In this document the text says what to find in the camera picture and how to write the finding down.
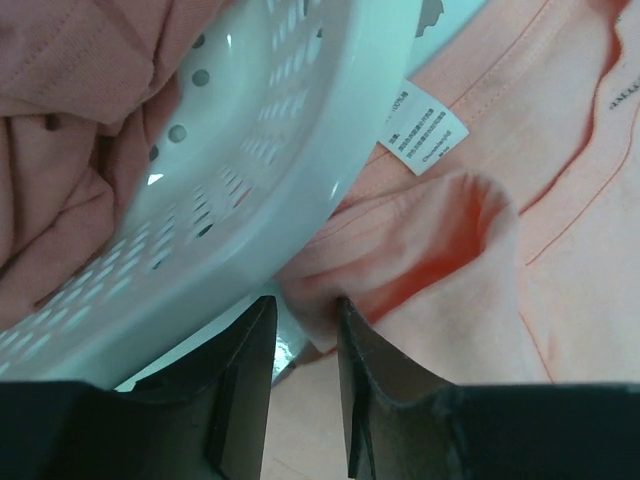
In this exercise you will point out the salmon pink t-shirt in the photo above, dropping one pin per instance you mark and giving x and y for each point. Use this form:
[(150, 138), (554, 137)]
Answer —
[(515, 257)]

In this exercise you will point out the white plastic laundry basket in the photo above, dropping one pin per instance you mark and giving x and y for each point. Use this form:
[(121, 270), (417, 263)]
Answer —
[(282, 102)]

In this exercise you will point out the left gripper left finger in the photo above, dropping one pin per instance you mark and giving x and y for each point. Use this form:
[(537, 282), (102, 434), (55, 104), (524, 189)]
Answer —
[(204, 416)]

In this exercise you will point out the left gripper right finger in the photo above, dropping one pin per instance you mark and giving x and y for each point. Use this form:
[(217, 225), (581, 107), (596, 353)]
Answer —
[(391, 430)]

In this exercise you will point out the dark pink crumpled t-shirt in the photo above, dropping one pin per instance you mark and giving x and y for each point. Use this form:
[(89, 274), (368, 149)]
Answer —
[(86, 89)]

